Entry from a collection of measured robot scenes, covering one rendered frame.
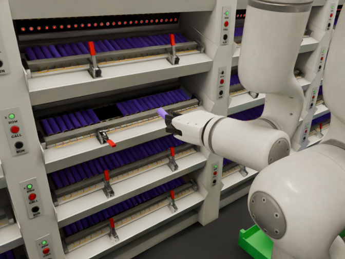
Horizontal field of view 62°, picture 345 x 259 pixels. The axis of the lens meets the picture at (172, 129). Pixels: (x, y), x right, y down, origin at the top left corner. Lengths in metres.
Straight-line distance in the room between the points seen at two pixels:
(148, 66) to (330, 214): 0.67
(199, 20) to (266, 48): 0.66
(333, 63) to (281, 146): 0.21
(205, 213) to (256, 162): 0.87
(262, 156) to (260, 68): 0.15
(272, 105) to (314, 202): 0.27
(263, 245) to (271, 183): 1.00
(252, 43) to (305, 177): 0.20
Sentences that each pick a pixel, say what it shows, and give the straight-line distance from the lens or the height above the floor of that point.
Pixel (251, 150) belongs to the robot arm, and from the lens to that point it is 0.53.
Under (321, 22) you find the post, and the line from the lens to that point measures 1.61.
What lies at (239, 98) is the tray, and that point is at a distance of 1.26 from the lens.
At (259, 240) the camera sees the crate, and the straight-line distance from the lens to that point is 1.40.
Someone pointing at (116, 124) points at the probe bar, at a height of 0.60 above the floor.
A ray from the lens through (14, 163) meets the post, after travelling 0.84.
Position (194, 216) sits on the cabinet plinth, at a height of 0.04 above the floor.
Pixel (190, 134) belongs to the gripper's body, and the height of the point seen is 0.70.
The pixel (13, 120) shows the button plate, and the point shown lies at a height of 0.70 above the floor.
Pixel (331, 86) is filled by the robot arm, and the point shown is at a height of 0.88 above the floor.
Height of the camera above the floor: 0.98
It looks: 25 degrees down
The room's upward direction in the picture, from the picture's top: straight up
